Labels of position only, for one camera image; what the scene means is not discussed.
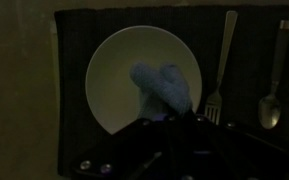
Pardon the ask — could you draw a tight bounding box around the metal fork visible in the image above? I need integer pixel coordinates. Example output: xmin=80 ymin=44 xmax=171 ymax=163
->
xmin=204 ymin=10 xmax=239 ymax=126

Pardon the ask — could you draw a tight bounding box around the blue towel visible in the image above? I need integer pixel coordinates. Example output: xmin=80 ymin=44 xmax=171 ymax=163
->
xmin=129 ymin=61 xmax=194 ymax=122

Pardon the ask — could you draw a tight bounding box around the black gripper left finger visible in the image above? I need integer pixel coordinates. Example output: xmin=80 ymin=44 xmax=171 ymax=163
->
xmin=71 ymin=114 xmax=182 ymax=180

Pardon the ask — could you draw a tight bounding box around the white round plate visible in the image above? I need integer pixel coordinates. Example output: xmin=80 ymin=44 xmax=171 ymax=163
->
xmin=84 ymin=25 xmax=203 ymax=135

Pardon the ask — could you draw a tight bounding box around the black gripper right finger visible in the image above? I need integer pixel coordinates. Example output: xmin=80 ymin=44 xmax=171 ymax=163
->
xmin=180 ymin=111 xmax=289 ymax=180

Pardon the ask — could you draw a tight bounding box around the metal spoon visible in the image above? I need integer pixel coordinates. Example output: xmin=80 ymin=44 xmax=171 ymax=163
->
xmin=257 ymin=19 xmax=289 ymax=130

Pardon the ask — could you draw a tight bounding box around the dark woven placemat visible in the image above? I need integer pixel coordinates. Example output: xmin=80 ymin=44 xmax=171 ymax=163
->
xmin=53 ymin=4 xmax=289 ymax=178

